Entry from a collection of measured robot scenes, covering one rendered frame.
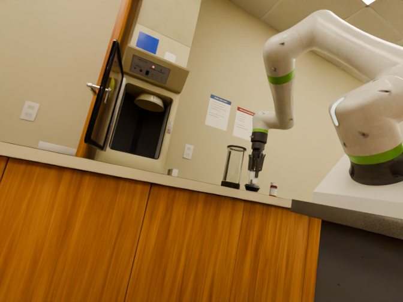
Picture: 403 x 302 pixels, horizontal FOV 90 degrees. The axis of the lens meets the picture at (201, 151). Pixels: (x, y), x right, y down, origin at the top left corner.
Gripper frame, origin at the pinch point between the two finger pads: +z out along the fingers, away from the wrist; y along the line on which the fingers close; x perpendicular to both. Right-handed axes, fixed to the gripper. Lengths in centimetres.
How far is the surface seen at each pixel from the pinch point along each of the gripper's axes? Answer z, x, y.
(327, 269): 25, -11, 55
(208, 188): 10.1, -33.8, 16.9
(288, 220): 18.9, 16.6, 12.1
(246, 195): 9.9, -14.2, 16.2
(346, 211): 9, -16, 62
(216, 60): -99, -15, -57
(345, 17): -161, 84, -16
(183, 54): -63, -52, -13
